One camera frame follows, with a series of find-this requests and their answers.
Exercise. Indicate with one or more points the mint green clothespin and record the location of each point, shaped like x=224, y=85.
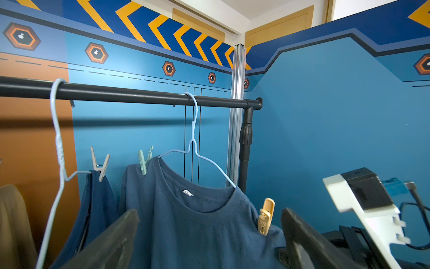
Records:
x=144, y=161

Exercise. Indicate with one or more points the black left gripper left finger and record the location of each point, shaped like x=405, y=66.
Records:
x=112, y=249

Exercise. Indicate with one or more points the yellow clothespin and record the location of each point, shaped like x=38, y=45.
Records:
x=266, y=216

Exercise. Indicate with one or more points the light blue wire hanger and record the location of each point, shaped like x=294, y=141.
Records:
x=193, y=145

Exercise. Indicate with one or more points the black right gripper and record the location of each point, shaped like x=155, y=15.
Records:
x=356, y=244

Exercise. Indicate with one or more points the slate blue t-shirt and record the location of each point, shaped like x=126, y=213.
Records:
x=186, y=226

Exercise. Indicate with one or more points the black clothes rack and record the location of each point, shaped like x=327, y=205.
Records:
x=36, y=89

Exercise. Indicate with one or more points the tan yellow t-shirt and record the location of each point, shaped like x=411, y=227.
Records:
x=17, y=244

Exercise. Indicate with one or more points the aluminium corner post right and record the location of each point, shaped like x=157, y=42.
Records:
x=236, y=114

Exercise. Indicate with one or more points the white clothespin rear navy shirt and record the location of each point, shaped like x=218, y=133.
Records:
x=101, y=168

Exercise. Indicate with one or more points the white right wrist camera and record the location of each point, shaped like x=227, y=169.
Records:
x=362, y=192

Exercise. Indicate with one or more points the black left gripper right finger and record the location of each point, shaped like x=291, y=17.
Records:
x=307, y=249

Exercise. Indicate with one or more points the navy printed t-shirt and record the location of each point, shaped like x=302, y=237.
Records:
x=97, y=212

